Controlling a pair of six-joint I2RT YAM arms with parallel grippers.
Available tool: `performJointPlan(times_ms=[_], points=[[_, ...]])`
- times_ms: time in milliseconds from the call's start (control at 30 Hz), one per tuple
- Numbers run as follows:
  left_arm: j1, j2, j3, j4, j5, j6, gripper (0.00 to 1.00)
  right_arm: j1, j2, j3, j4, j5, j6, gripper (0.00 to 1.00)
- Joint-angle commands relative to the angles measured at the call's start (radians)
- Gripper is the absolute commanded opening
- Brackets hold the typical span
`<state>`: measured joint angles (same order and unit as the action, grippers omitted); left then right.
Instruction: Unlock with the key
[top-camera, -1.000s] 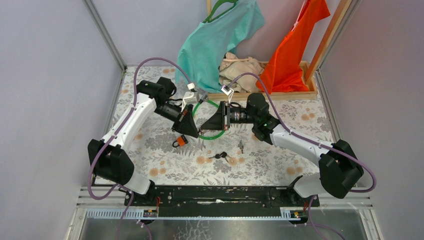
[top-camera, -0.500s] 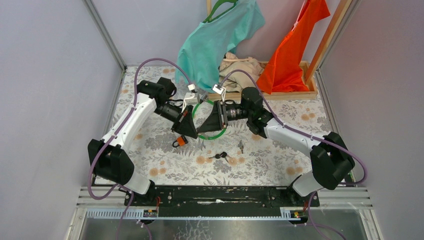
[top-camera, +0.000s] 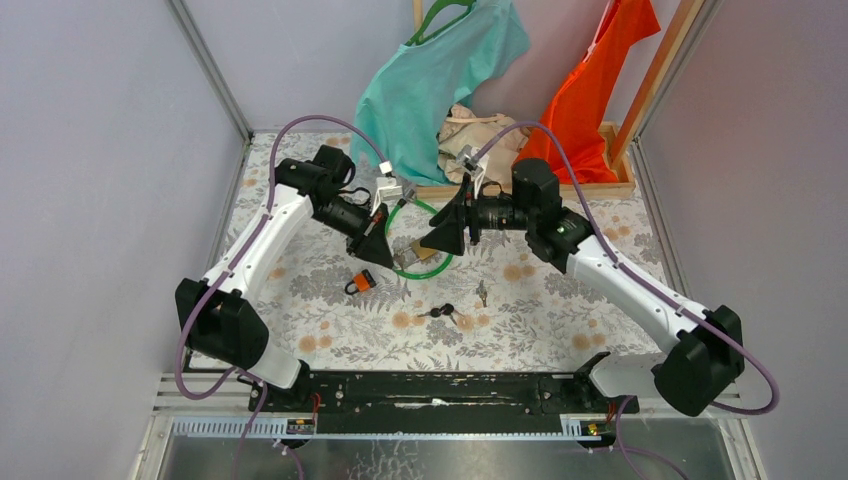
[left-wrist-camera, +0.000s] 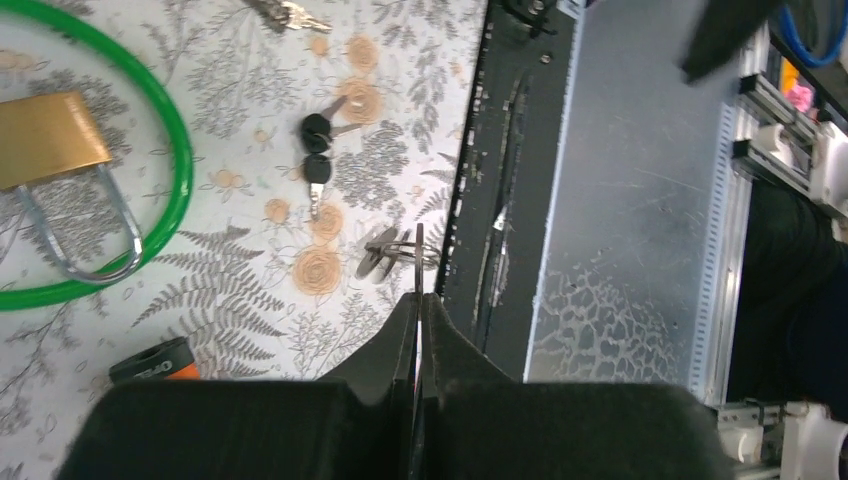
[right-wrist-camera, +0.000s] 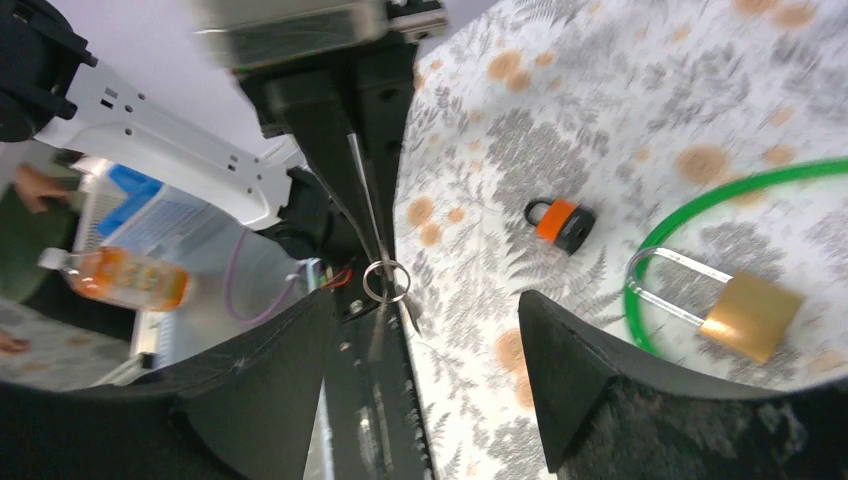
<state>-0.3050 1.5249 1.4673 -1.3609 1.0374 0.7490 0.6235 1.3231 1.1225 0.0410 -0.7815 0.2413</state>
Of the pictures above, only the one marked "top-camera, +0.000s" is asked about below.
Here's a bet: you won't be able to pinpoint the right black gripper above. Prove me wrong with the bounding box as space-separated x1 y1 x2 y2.
420 173 534 257

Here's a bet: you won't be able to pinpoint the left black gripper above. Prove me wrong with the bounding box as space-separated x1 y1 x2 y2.
310 195 393 269

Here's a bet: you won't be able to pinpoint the brass padlock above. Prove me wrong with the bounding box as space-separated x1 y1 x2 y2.
393 240 439 271

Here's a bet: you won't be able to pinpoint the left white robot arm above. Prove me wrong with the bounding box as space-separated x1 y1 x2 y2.
175 146 393 411

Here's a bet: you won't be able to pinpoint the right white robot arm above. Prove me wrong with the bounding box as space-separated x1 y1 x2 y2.
421 158 745 416

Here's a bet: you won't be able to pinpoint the small silver key pair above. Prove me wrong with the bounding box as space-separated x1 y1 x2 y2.
476 280 488 307

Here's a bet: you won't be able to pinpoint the orange black small padlock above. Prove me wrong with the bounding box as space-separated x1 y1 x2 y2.
344 269 376 296

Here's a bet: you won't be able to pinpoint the floral table mat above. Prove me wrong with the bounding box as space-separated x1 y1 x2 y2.
188 131 667 374

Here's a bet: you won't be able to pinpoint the black headed keys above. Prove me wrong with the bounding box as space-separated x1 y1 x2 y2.
417 303 458 326

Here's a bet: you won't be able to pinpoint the beige crumpled cloth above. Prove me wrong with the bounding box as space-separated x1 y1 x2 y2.
437 104 531 185

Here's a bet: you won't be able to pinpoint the teal shirt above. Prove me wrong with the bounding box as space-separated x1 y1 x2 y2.
351 1 531 186

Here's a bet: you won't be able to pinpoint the orange shirt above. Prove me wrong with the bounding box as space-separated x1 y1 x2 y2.
517 0 661 184

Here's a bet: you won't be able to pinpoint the green clothes hanger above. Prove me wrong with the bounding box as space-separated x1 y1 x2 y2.
404 0 476 47

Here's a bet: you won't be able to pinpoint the green cable lock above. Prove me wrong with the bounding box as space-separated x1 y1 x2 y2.
384 190 457 281

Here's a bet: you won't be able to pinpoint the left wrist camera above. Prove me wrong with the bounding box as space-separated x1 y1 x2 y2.
371 161 404 214

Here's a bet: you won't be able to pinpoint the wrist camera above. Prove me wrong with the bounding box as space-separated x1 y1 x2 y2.
456 145 489 199
371 161 404 214

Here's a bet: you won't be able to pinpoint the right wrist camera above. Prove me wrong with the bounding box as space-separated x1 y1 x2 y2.
456 145 489 199

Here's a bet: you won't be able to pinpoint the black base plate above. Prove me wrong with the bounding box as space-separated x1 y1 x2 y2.
248 368 639 433

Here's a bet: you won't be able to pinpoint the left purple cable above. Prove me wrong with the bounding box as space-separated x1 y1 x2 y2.
173 115 392 480

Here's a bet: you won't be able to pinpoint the purple cable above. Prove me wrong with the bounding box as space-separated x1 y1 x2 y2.
173 115 392 480
470 121 781 480

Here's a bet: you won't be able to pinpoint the wooden tray frame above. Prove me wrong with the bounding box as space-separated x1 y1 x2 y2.
416 122 636 202

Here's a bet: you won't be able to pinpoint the white slotted cable duct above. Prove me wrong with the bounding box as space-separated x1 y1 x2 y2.
171 416 612 442

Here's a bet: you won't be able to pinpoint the wooden post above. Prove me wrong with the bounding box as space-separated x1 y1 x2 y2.
608 0 705 170

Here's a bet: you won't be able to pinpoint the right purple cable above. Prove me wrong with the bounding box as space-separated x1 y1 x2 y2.
470 121 781 480

